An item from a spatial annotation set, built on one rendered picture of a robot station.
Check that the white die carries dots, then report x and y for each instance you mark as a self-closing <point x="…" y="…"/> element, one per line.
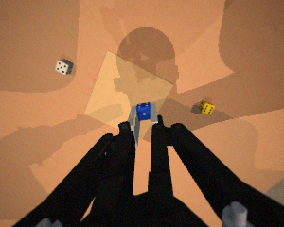
<point x="64" y="67"/>

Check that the yellow die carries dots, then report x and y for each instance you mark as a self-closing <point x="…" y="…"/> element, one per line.
<point x="206" y="107"/>

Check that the tan square mat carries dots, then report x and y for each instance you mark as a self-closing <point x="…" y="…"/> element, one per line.
<point x="121" y="85"/>

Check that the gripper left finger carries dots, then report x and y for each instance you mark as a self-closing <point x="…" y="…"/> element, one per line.
<point x="69" y="201"/>

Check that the blue die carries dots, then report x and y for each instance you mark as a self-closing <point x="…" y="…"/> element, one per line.
<point x="143" y="111"/>

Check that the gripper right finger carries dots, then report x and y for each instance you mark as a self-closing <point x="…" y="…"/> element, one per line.
<point x="236" y="203"/>

